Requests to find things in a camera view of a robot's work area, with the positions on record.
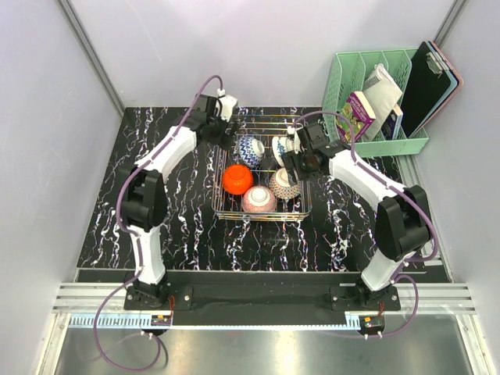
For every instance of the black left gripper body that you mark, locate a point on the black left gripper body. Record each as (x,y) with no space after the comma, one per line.
(216,132)

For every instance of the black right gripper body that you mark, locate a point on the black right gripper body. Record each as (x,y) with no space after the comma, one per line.
(301,164)

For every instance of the blue white patterned bowl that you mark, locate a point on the blue white patterned bowl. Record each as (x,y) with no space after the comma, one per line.
(280,146)

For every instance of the red floral patterned bowl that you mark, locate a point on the red floral patterned bowl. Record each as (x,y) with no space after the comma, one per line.
(259,199)

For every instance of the chrome wire dish rack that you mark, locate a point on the chrome wire dish rack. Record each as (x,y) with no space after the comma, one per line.
(229,207)

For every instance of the orange glossy bowl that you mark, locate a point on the orange glossy bowl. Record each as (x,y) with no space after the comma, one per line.
(237,179)

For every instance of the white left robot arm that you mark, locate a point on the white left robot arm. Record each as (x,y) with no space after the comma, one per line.
(142,203)

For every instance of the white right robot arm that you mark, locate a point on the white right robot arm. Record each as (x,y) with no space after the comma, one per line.
(402,221)

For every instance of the purple green book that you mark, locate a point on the purple green book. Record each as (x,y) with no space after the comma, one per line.
(360,115)

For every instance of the dark blue book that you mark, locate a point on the dark blue book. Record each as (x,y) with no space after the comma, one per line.
(393,123)

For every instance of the green plastic file organizer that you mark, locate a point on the green plastic file organizer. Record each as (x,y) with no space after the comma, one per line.
(347,74)

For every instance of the white padded envelope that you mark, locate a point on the white padded envelope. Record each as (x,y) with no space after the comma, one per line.
(382,93)

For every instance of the black clipboard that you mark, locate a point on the black clipboard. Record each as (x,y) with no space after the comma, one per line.
(426,84)

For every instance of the pink blue clipboards stack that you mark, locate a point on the pink blue clipboards stack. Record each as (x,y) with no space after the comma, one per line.
(456,81)

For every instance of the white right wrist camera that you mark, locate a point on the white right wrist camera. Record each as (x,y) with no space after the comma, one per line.
(293,140)

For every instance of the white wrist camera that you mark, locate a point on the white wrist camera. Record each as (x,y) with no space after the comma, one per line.
(293,140)
(225,105)

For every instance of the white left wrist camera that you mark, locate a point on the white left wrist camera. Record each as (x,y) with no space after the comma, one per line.
(225,105)

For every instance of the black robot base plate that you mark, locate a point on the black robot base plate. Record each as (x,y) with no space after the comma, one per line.
(259,300)

